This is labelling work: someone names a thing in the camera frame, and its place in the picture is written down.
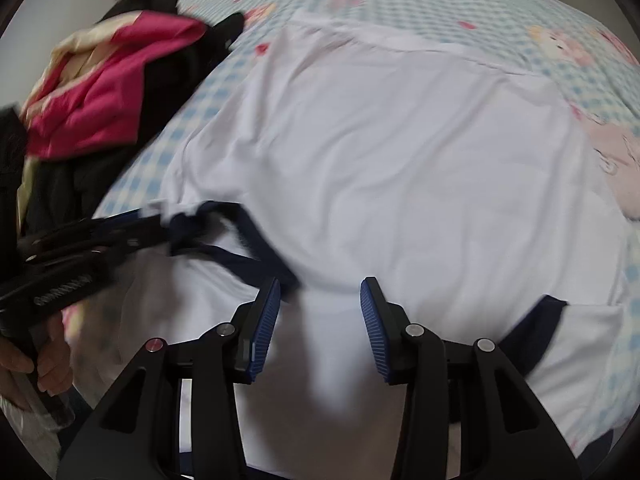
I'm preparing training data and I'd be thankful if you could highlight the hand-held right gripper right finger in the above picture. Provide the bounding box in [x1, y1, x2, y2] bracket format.
[360, 276, 583, 480]

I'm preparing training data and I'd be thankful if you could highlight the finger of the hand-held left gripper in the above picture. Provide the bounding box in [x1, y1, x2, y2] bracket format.
[16, 211, 172, 267]

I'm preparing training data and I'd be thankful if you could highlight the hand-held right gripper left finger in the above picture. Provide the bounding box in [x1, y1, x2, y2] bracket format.
[56, 276, 282, 480]

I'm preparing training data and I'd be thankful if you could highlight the white navy-trimmed t-shirt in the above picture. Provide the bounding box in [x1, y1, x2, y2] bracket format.
[70, 22, 632, 480]

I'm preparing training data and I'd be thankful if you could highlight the person's left forearm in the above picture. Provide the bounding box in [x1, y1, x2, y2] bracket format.
[0, 394, 62, 479]

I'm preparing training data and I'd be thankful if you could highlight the person's left hand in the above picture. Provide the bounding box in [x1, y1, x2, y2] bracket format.
[0, 306, 76, 412]

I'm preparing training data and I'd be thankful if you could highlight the black garment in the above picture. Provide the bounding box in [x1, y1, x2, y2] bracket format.
[22, 0, 247, 243]

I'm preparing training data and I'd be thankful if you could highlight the pink and cream garment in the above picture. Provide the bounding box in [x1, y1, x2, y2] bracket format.
[17, 10, 209, 221]

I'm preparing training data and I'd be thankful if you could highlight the blue checked cartoon bed sheet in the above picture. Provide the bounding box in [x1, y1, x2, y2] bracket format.
[94, 0, 640, 461]

